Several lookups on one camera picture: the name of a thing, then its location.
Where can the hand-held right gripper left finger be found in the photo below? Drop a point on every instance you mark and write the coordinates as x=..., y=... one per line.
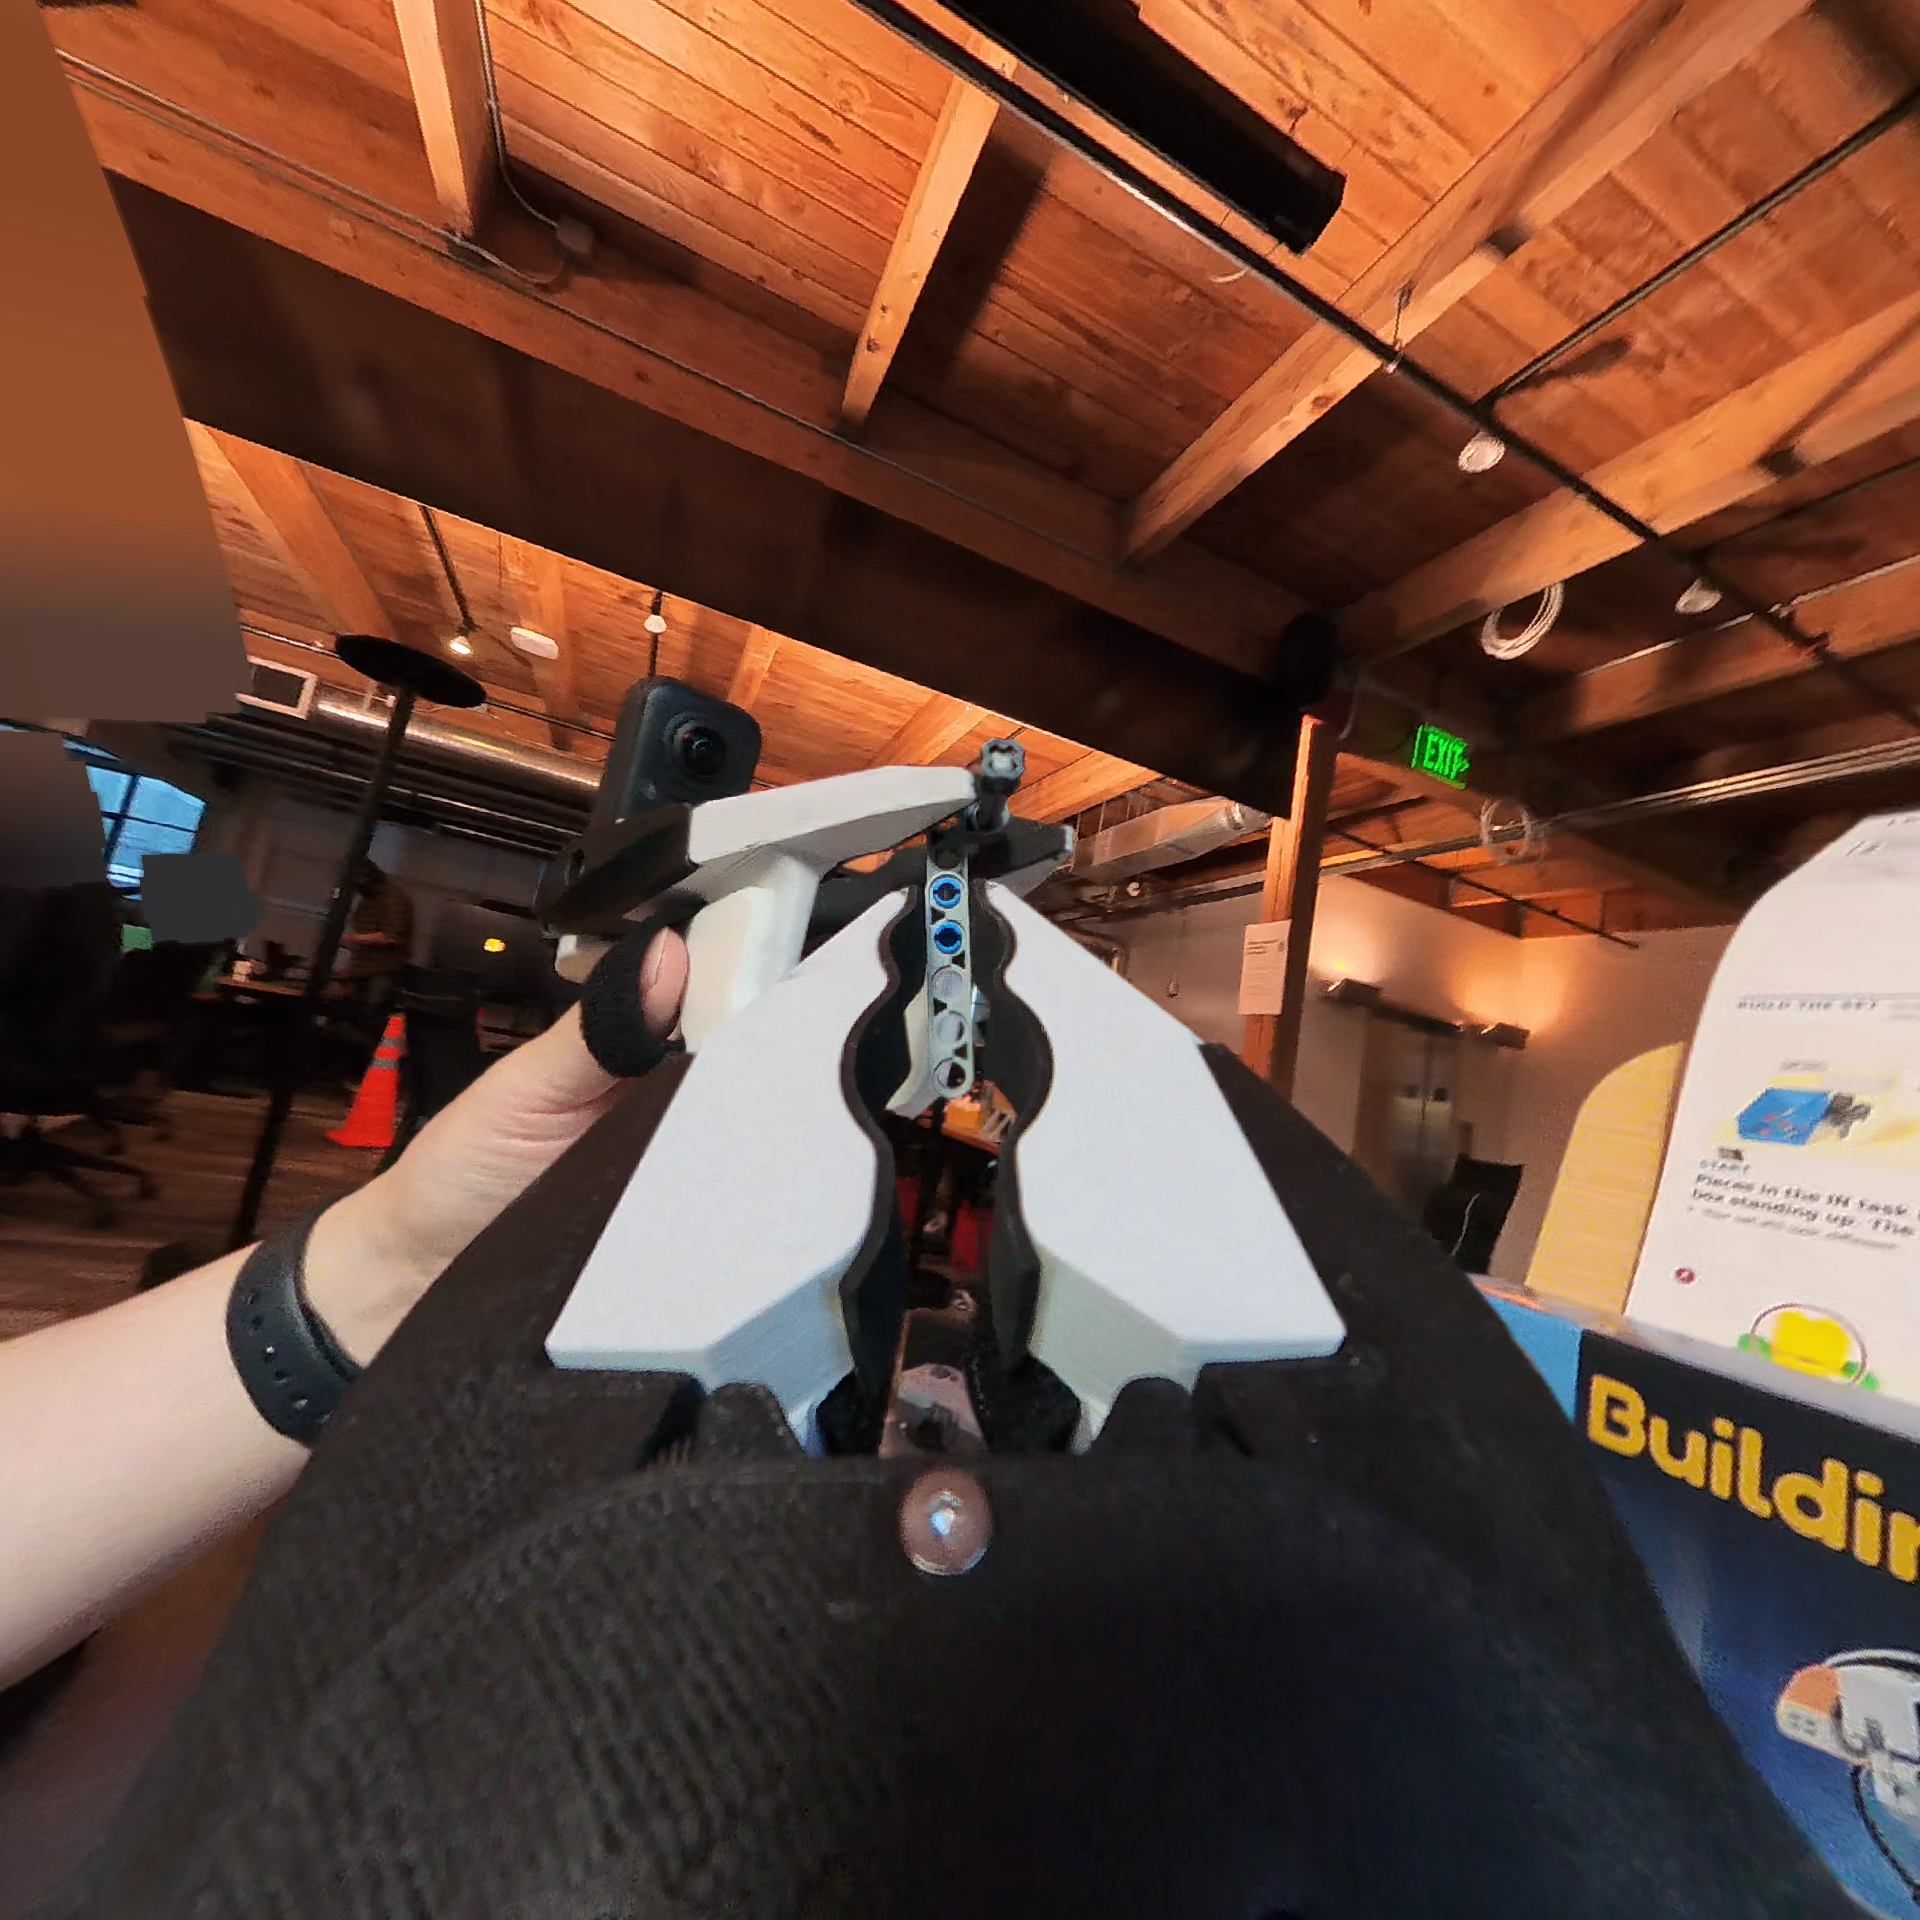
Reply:
x=720, y=1201

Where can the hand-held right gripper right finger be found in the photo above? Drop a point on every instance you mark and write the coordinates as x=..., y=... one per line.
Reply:
x=1172, y=1201

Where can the grey beam with blue pin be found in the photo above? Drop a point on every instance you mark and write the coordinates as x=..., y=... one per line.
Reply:
x=946, y=976

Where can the small grey black connector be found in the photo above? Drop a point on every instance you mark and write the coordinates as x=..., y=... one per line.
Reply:
x=998, y=776

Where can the person's left hand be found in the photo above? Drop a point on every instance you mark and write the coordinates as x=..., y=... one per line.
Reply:
x=497, y=1155

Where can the orange traffic cone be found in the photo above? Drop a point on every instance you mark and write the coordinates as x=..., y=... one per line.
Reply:
x=374, y=1086

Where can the black floor lamp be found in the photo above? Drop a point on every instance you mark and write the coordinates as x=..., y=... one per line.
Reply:
x=406, y=674

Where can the black wristband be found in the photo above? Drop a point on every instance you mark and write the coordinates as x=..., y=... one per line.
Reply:
x=287, y=1335

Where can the green exit sign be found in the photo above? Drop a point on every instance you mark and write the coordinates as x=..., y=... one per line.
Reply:
x=1442, y=755

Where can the curled white poster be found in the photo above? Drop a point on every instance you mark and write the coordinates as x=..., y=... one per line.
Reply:
x=1802, y=1111

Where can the blue robot kit box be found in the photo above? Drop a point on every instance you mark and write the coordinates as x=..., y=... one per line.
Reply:
x=1741, y=1561

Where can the black office chair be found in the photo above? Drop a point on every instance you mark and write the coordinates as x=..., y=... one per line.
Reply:
x=61, y=1051

